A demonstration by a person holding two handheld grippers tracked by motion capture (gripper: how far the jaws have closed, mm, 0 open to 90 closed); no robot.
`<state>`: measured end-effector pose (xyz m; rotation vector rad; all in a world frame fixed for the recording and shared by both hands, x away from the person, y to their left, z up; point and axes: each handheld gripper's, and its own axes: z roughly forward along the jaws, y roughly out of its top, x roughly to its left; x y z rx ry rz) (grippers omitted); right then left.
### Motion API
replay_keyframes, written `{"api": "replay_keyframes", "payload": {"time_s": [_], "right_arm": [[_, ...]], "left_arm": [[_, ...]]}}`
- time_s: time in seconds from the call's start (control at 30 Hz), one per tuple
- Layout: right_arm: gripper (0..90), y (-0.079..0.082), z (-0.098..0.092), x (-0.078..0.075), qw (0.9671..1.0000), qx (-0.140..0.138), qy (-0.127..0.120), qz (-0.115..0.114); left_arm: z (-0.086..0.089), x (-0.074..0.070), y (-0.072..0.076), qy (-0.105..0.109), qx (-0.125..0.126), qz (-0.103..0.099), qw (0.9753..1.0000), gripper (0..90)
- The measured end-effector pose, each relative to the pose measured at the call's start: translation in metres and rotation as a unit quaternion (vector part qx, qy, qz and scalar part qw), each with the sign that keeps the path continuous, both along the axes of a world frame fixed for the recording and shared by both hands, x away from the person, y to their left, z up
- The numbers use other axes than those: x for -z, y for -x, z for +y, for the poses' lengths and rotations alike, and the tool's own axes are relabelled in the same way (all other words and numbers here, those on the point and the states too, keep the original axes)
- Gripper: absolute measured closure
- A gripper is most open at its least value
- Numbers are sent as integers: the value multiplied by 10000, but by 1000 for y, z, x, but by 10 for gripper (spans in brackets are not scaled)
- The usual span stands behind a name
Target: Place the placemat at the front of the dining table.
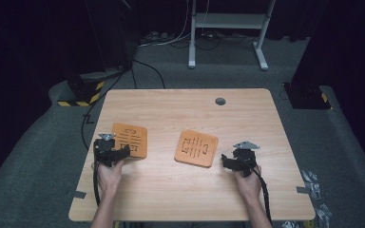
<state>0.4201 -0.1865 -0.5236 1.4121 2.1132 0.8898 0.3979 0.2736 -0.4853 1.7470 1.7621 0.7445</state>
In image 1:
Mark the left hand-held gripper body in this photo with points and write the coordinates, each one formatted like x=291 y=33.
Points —
x=105 y=150

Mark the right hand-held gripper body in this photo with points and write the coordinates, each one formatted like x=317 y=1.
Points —
x=245 y=158

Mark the orange slotted wooden board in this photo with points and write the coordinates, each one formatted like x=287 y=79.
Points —
x=136 y=139
x=196 y=148

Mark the person's right hand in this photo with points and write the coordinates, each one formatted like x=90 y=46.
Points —
x=248 y=185

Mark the person's left hand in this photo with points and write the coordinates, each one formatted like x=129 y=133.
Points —
x=109 y=177

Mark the grey tape strip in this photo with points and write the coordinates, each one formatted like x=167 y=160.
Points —
x=76 y=194
x=303 y=190

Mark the grey table grommet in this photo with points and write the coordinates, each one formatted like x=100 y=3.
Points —
x=220 y=101

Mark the black yellow striped base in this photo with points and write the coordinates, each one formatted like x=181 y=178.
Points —
x=82 y=91

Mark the crumpled silver foil scraps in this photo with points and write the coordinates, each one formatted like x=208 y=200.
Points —
x=312 y=183
x=323 y=215

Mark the black stand base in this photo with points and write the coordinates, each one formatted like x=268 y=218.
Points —
x=307 y=96

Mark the white metal stand frame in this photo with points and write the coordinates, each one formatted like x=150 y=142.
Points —
x=228 y=20

